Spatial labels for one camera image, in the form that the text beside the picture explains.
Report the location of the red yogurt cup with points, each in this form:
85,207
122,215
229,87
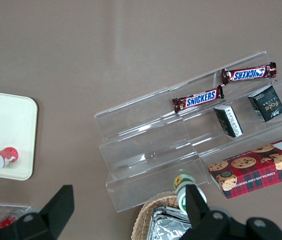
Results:
6,156

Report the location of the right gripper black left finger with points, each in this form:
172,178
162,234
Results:
53,215

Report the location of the Snickers chocolate bar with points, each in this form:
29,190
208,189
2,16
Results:
248,73
201,98

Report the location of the clear acrylic stepped shelf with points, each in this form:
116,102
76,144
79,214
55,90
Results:
201,121
143,150

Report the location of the light wicker basket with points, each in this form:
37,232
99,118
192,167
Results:
143,212

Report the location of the green-lidded white cup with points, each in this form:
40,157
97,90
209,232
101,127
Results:
182,181

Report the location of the beige plastic serving tray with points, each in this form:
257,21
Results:
6,120

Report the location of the black box with gold lettering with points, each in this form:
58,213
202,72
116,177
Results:
268,105

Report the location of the black box with white print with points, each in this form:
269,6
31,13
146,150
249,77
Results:
227,121

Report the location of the red cola bottle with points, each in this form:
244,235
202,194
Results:
9,218

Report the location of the red tartan cookie box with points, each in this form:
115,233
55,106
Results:
256,172

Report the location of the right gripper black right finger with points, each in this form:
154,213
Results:
201,220

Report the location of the clear acrylic bottle rack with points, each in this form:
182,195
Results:
6,204

